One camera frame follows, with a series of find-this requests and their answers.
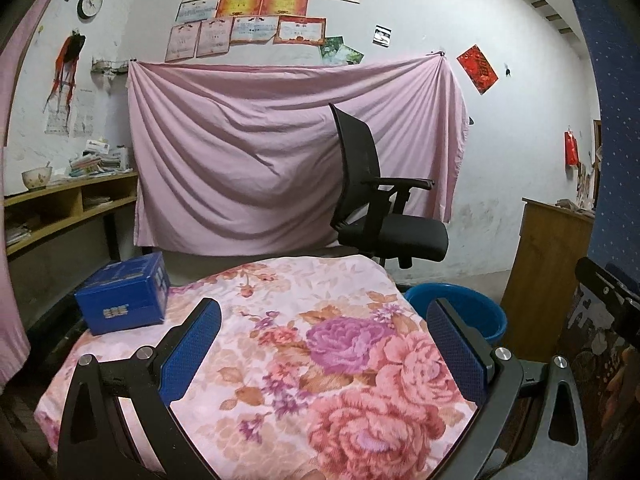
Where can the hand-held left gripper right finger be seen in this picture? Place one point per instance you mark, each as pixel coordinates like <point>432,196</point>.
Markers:
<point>452,350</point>

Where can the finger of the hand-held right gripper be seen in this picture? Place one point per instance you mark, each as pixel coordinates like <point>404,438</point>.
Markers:
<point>595,277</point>
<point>622,277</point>

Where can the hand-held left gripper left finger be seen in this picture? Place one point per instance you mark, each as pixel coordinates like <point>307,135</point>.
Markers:
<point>192,350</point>

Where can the blue cardboard box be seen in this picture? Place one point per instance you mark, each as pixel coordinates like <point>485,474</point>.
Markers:
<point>120,305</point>

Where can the person's right hand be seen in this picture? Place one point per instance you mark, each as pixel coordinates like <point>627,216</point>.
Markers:
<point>617,382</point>

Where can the blue plastic basin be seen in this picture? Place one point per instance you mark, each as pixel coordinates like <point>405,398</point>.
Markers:
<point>480,320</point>

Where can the wooden cabinet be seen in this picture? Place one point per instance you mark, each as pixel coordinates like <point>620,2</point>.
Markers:
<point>545,270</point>

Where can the dark printed cloth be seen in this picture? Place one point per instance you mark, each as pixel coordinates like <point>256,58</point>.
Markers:
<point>590,360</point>

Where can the floral pink blanket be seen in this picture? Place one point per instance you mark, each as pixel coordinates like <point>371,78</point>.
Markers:
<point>300,360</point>

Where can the blue dotted curtain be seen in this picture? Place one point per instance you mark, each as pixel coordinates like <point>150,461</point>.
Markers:
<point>610,160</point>

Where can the black office chair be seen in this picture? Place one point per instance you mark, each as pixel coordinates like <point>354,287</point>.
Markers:
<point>400,235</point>

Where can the red hanging bag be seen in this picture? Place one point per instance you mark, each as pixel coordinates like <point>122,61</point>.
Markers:
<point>571,150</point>

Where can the papers in shelf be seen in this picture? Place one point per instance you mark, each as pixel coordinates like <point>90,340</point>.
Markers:
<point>97,202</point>
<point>17,232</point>

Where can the pink curtain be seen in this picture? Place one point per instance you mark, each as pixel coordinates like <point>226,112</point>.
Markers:
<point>12,310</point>

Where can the wooden shelf desk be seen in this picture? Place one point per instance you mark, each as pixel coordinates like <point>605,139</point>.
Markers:
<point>78,202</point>

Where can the hanging pink sheet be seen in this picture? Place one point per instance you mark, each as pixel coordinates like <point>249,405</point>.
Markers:
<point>240,150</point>

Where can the stack of papers on shelf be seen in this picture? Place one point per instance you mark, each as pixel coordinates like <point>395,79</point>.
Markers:
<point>100,162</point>

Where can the patterned ceramic bowl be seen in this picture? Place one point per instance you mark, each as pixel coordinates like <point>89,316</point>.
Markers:
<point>36,178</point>

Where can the black and white photo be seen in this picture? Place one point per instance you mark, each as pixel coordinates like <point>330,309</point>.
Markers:
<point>382,36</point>

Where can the red wall poster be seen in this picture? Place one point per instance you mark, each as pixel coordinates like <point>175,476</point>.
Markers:
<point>477,67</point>

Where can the white wall paper sheets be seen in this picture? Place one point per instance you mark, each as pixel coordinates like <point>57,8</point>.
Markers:
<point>82,115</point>

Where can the green wall photo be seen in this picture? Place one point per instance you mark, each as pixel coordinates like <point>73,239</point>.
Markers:
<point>351,55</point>
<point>330,46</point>

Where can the red tassel wall ornament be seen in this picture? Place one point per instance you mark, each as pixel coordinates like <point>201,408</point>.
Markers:
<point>70,50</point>

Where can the group of wall certificates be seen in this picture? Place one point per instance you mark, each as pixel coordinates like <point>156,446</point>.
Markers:
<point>240,5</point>

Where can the round wall clock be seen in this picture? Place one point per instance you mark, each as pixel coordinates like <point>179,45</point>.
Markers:
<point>90,3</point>

